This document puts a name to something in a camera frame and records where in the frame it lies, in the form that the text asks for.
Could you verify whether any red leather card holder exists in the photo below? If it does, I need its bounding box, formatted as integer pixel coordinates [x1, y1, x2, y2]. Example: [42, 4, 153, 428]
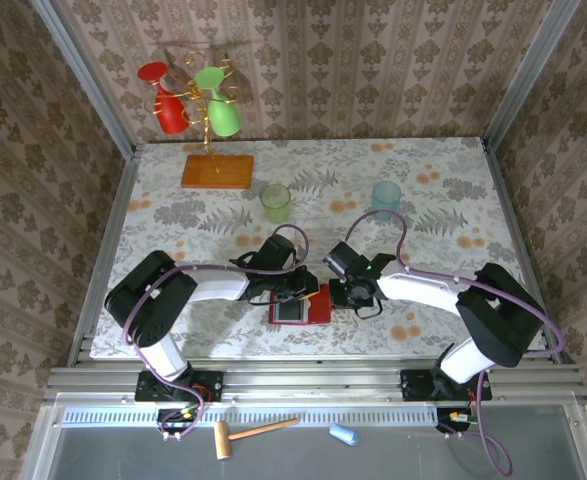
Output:
[267, 283, 333, 326]

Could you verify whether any black credit card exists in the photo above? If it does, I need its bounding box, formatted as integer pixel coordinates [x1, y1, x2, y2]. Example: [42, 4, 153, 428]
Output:
[278, 301, 307, 322]

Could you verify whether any green plastic tumbler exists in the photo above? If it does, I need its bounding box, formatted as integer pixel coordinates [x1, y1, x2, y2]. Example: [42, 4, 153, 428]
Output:
[259, 183, 293, 225]

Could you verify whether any blue plastic tumbler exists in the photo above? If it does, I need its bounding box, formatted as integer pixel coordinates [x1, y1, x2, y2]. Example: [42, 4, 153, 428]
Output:
[370, 180, 403, 222]

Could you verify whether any light blue plastic cap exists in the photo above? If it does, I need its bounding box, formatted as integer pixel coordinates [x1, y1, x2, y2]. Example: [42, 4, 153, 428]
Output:
[328, 423, 360, 446]

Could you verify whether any black connector box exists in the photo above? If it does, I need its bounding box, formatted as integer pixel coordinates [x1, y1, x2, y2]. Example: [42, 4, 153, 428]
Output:
[156, 407, 200, 435]
[435, 407, 480, 435]

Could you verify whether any wooden mallet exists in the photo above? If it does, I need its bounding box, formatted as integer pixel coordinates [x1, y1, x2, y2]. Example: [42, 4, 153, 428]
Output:
[214, 418, 299, 460]

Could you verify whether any green wine glass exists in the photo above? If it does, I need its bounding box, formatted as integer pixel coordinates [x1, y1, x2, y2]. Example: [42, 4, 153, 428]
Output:
[194, 66, 243, 139]

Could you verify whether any red wine glass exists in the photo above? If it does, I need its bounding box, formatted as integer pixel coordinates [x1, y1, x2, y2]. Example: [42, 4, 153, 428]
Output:
[137, 61, 192, 135]

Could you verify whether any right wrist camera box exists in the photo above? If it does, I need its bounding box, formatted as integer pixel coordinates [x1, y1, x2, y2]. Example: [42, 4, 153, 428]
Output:
[321, 241, 369, 281]

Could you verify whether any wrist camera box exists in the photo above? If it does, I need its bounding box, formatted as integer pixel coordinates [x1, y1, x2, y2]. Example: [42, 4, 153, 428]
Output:
[258, 233, 298, 274]
[321, 241, 369, 281]

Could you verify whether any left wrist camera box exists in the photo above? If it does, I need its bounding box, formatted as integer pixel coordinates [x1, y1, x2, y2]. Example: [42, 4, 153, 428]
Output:
[258, 233, 298, 274]

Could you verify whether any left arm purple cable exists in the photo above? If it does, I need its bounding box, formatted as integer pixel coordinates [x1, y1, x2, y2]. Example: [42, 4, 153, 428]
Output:
[122, 223, 309, 441]

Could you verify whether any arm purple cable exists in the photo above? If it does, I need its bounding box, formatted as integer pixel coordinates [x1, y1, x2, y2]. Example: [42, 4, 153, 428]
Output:
[345, 209, 567, 476]
[122, 223, 309, 441]

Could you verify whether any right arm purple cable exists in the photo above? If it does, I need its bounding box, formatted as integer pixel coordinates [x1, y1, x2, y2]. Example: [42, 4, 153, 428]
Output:
[345, 209, 567, 476]

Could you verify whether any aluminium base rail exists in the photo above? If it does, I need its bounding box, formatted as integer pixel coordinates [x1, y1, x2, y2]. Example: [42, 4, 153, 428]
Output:
[42, 362, 587, 404]

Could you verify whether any slotted grey cable duct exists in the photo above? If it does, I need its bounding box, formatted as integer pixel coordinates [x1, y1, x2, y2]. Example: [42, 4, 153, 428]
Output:
[60, 405, 442, 429]

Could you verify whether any gold wire rack, wooden base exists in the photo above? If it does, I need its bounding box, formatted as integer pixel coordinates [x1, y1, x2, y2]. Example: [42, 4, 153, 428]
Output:
[144, 49, 255, 190]

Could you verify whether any aluminium side rail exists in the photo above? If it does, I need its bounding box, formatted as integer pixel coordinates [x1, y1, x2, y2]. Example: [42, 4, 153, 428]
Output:
[480, 137, 574, 365]
[67, 144, 142, 366]

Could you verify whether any aluminium corner post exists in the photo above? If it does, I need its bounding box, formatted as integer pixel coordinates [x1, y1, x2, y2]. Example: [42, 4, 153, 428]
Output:
[29, 0, 139, 160]
[482, 0, 582, 151]

